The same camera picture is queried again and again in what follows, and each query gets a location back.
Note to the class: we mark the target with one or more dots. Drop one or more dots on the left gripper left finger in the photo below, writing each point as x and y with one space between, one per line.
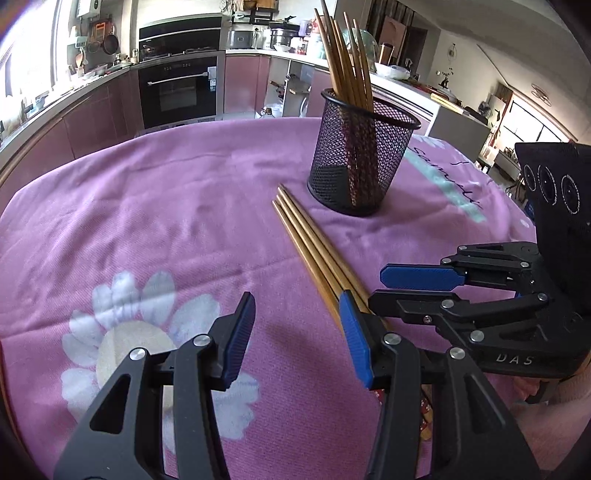
120 435

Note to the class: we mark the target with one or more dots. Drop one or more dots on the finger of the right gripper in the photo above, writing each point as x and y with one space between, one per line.
513 326
502 266

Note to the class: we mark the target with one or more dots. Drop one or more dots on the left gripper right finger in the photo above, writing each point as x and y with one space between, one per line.
474 434

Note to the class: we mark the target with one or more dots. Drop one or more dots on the bamboo chopstick nine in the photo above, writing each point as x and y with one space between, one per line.
323 244

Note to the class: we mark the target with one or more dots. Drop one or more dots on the bamboo chopstick four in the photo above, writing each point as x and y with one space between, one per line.
307 263

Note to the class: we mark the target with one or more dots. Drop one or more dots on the bamboo chopstick one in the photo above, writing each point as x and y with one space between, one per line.
367 86

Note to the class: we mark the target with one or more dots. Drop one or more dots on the bamboo chopstick three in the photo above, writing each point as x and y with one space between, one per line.
337 54

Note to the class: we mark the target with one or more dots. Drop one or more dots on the dark bamboo chopstick two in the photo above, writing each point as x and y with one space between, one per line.
353 47

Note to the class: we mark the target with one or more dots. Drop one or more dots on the pink sleeved right forearm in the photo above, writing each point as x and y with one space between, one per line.
552 429

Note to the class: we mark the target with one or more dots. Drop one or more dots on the black mesh utensil holder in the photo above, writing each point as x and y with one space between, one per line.
358 153

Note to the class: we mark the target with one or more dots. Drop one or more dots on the pink floral tablecloth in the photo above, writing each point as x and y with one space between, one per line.
147 242

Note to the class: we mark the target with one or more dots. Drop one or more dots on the steel pot on counter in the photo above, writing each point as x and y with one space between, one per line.
282 33

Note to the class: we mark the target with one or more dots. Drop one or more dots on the black built-in oven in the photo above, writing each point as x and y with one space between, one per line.
178 91

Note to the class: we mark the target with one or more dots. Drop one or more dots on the black range hood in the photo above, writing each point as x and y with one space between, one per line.
179 35

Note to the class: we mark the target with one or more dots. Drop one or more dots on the black camera box right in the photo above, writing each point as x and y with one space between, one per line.
557 177

